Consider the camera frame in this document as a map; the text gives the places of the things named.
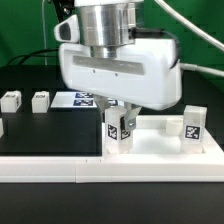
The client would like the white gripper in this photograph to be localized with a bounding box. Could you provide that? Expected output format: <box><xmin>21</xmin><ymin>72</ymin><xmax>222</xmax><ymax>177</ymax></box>
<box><xmin>54</xmin><ymin>15</ymin><xmax>182</xmax><ymax>131</ymax></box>

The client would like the white square table top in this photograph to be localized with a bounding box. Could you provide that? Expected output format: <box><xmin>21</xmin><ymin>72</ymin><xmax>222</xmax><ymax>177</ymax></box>
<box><xmin>102</xmin><ymin>116</ymin><xmax>224</xmax><ymax>157</ymax></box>

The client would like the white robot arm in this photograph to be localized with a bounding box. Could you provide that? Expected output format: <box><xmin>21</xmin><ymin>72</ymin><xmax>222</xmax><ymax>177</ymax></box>
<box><xmin>54</xmin><ymin>0</ymin><xmax>182</xmax><ymax>131</ymax></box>

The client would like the white sheet with AprilTags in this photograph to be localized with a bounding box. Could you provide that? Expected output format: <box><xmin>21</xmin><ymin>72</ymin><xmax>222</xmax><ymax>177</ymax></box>
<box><xmin>50</xmin><ymin>91</ymin><xmax>121</xmax><ymax>109</ymax></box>

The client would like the white part at left edge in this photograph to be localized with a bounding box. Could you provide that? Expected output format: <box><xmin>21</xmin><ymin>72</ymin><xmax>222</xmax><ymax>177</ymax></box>
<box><xmin>0</xmin><ymin>118</ymin><xmax>4</xmax><ymax>138</ymax></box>

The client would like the white U-shaped obstacle fence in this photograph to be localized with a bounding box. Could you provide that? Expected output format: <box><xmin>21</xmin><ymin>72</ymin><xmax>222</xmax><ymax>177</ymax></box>
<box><xmin>0</xmin><ymin>154</ymin><xmax>224</xmax><ymax>183</ymax></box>

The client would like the white cable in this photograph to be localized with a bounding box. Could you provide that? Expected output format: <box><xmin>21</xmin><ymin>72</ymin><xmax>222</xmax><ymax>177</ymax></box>
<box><xmin>154</xmin><ymin>0</ymin><xmax>224</xmax><ymax>78</ymax></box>

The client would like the black cable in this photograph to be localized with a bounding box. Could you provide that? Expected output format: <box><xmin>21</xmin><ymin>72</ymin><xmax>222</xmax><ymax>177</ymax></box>
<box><xmin>5</xmin><ymin>48</ymin><xmax>61</xmax><ymax>67</ymax></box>

